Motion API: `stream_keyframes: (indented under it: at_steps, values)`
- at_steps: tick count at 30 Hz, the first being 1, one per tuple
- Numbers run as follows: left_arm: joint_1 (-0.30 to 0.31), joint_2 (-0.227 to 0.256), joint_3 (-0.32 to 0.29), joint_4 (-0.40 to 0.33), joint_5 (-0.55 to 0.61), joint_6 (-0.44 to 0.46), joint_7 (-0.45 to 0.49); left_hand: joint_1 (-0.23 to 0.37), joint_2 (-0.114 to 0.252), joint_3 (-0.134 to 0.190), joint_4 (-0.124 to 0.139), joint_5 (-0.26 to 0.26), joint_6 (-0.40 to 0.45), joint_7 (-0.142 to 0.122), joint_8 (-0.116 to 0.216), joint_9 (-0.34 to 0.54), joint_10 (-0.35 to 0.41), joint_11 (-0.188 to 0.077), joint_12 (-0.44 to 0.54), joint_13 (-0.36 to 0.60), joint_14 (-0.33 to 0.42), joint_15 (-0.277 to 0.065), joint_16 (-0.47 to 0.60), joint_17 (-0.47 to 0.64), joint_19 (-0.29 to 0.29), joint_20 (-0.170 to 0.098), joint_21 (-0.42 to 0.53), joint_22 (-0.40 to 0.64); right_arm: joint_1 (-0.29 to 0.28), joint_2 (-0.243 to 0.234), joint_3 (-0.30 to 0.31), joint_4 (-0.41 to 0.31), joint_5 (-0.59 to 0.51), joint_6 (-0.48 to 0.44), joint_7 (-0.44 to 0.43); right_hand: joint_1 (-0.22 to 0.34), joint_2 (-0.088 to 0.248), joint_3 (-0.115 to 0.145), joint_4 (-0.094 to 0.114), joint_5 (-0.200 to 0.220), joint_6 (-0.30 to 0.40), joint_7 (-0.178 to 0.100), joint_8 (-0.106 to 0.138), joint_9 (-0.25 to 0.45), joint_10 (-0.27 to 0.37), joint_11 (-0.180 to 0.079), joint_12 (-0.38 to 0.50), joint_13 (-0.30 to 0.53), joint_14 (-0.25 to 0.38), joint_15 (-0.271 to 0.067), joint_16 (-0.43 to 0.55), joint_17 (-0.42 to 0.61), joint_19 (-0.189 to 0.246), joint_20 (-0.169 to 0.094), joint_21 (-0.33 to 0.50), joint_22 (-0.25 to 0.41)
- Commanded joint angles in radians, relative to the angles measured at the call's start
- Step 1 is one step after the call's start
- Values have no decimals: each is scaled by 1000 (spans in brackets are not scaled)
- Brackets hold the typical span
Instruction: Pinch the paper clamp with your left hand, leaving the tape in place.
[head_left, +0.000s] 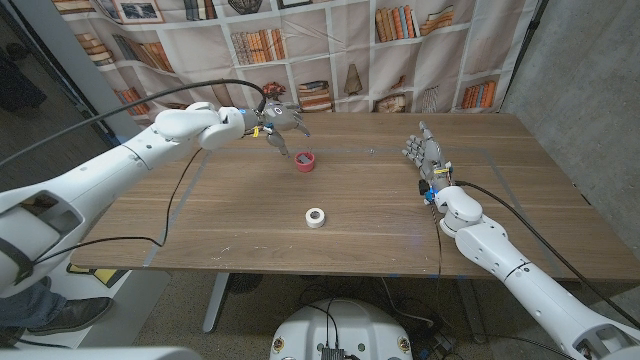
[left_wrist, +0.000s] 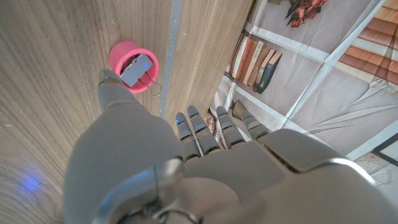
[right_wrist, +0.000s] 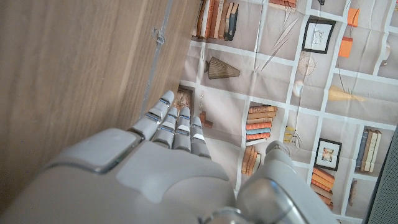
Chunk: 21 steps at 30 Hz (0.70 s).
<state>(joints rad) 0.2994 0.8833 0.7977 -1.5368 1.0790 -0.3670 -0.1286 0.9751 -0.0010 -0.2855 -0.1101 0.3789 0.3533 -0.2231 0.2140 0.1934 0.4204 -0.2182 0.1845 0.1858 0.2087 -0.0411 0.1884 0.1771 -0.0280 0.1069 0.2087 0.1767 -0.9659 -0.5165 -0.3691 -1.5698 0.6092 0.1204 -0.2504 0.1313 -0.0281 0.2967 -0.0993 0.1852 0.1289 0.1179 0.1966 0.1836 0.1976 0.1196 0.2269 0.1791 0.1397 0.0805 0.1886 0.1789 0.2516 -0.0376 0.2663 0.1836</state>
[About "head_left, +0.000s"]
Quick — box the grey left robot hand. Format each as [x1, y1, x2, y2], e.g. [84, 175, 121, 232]
[259, 101, 312, 159]

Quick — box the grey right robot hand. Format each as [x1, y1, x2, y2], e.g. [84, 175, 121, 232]
[402, 120, 454, 194]

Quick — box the white tape roll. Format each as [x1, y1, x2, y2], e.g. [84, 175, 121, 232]
[304, 206, 327, 230]

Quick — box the printed bookshelf backdrop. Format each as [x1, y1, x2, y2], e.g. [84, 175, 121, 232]
[49, 0, 542, 144]

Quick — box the black backdrop stand pole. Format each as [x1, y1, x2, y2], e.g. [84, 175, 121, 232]
[498, 0, 550, 115]

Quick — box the grey metal table leg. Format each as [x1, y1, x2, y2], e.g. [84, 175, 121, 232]
[455, 277, 490, 345]
[201, 272, 232, 335]

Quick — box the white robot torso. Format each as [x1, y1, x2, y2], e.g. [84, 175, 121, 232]
[268, 298, 415, 360]

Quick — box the yellow flat floor object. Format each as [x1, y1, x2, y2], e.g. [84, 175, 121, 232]
[66, 262, 130, 290]

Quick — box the dark leather shoe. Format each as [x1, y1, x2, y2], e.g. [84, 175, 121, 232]
[25, 296, 116, 337]

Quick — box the person leg in jeans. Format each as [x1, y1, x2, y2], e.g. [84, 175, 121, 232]
[0, 276, 69, 332]

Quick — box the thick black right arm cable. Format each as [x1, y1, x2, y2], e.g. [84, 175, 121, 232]
[453, 179, 640, 330]

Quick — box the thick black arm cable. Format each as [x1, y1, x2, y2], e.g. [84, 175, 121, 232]
[0, 78, 268, 169]
[453, 179, 640, 330]

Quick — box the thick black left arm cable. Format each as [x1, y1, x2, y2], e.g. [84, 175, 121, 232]
[0, 78, 268, 169]

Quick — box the thin braided right arm cable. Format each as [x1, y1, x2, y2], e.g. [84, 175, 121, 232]
[428, 200, 444, 279]

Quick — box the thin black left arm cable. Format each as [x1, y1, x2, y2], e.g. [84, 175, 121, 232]
[32, 147, 205, 265]

